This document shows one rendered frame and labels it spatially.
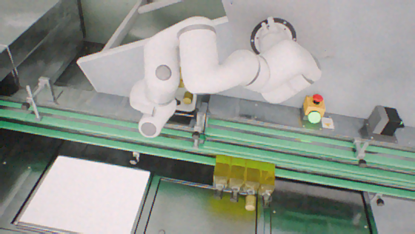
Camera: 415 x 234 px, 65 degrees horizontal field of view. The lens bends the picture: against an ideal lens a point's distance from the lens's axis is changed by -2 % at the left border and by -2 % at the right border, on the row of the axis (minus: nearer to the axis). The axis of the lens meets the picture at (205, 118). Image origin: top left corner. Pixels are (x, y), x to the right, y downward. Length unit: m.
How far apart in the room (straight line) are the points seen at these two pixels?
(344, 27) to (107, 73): 0.93
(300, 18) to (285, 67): 0.39
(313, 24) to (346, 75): 0.26
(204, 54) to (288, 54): 0.20
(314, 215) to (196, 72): 0.95
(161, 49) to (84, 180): 0.79
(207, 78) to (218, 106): 0.63
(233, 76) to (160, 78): 0.17
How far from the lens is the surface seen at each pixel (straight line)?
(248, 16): 1.14
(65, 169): 1.47
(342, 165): 1.37
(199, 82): 0.68
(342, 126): 1.39
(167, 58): 0.78
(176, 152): 1.36
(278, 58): 0.79
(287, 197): 1.48
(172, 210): 1.31
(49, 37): 1.87
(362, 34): 1.25
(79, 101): 1.48
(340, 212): 1.53
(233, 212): 1.33
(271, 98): 0.92
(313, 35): 1.19
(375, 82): 1.37
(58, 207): 1.38
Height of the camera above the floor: 1.81
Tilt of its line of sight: 47 degrees down
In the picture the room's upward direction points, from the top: 168 degrees counter-clockwise
